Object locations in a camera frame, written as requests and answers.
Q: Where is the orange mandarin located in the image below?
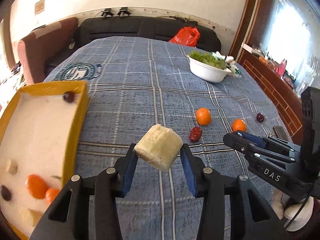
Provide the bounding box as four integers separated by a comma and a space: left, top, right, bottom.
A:
45, 187, 60, 205
232, 119, 247, 132
195, 108, 212, 126

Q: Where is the dark plum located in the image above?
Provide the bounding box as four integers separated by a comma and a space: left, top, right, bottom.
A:
62, 91, 75, 103
0, 185, 12, 202
256, 113, 265, 122

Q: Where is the orange with green leaf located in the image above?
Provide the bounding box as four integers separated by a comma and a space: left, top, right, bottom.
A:
25, 174, 49, 199

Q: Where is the red jujube date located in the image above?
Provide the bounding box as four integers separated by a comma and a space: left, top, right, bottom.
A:
189, 127, 202, 142

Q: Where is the white gloved right hand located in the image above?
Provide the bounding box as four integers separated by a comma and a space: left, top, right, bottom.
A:
271, 189, 314, 232

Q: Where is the black smartphone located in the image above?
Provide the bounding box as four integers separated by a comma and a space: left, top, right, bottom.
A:
273, 126, 287, 140

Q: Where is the white bowl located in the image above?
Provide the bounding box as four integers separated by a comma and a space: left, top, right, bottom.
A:
187, 55, 232, 83

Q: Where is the green lettuce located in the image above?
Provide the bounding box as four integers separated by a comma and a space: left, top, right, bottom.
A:
189, 50, 227, 70

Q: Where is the yellow cardboard tray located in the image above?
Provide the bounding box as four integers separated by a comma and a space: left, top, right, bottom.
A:
1, 81, 89, 239

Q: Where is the wooden cabinet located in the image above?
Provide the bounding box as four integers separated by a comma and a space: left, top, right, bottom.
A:
229, 0, 303, 145

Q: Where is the red plastic bag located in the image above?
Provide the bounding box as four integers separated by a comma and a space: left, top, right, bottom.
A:
169, 27, 201, 47

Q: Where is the blue plaid tablecloth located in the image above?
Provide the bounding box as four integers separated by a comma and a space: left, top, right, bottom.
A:
46, 37, 282, 239

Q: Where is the patterned blanket seat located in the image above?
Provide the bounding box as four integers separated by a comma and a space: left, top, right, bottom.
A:
1, 61, 25, 110

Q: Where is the maroon armchair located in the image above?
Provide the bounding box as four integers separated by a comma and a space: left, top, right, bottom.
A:
17, 17, 78, 85

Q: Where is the black gripper on sofa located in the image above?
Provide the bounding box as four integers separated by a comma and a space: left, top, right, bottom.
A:
117, 7, 131, 18
101, 8, 114, 18

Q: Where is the black sofa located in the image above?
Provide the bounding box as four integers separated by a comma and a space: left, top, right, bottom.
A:
44, 16, 221, 75

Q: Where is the small wall plaque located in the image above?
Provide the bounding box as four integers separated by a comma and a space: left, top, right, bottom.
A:
35, 0, 45, 15

